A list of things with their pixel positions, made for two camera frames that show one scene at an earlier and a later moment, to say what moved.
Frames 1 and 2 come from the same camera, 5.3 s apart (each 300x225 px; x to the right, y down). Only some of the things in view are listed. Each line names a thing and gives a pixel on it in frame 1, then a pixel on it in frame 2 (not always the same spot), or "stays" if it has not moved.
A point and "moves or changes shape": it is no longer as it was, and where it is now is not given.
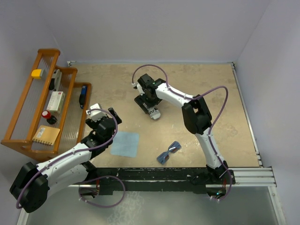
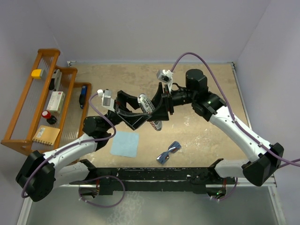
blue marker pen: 82,97 stays
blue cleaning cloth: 125,144 stays
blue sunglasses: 173,147 stays
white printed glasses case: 153,111 moves or changes shape
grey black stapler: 55,82 stays
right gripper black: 138,100 → 161,113
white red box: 56,101 stays
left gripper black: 93,124 → 133,120
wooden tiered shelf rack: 49,118 stays
